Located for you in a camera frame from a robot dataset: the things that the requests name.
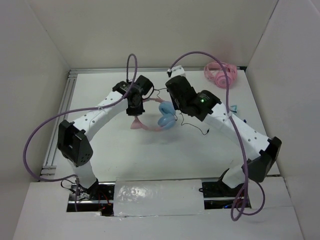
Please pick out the white taped cover sheet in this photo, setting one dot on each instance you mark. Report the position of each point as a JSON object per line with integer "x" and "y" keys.
{"x": 158, "y": 198}

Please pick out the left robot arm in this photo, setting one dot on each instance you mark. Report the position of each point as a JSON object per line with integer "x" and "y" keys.
{"x": 74, "y": 137}

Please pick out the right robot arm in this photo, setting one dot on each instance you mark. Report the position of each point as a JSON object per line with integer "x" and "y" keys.
{"x": 259, "y": 151}

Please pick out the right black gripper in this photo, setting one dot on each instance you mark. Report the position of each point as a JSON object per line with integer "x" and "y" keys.
{"x": 175, "y": 104}

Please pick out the teal headphones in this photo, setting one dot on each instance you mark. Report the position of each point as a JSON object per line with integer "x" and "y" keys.
{"x": 234, "y": 109}

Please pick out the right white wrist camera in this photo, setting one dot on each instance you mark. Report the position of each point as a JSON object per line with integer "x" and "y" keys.
{"x": 176, "y": 71}

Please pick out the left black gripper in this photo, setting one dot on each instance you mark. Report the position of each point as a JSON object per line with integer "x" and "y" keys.
{"x": 138, "y": 111}

